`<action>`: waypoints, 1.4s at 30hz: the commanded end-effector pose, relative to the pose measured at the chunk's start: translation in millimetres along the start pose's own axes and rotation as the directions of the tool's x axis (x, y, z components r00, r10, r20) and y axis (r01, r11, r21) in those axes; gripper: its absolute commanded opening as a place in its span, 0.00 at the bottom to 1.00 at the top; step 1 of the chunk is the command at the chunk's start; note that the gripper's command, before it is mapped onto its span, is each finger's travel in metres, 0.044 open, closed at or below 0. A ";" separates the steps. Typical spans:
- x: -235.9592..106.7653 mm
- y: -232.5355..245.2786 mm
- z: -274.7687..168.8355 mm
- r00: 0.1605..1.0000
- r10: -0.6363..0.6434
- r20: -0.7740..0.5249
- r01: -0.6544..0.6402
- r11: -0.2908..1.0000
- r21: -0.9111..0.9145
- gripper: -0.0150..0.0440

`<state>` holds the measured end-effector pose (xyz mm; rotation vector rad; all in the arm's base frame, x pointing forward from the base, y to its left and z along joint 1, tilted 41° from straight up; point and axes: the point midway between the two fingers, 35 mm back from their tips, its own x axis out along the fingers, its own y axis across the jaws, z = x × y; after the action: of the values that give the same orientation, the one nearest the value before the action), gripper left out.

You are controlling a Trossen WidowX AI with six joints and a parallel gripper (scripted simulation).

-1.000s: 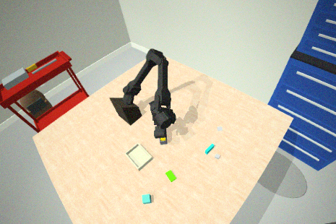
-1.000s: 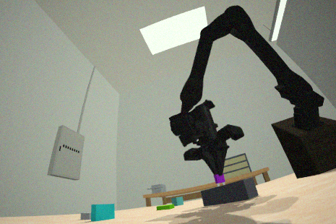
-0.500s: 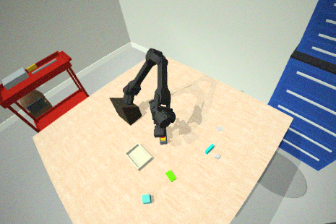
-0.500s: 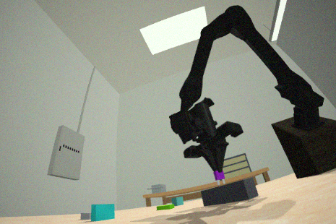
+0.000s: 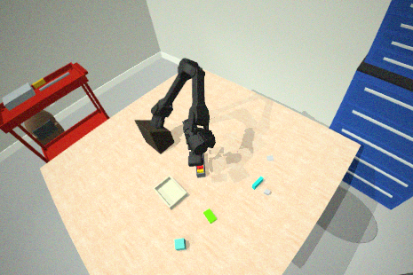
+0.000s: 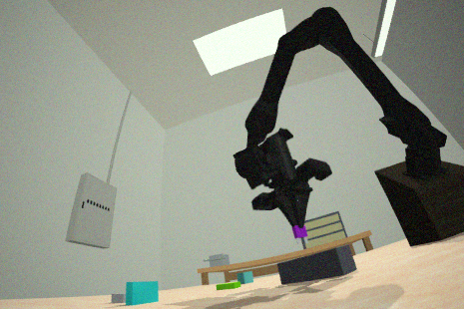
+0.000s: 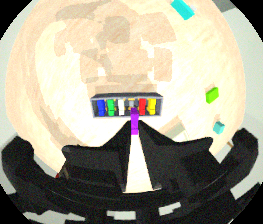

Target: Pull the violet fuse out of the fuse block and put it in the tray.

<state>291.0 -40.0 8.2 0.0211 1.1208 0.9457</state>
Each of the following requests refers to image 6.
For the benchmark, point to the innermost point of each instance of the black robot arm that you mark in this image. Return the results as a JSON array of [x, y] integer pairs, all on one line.
[[258, 164]]

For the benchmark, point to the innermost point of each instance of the green flat bar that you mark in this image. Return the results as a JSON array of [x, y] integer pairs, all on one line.
[[232, 285]]

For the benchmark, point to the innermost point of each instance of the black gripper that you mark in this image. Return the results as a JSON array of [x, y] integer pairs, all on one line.
[[291, 191]]

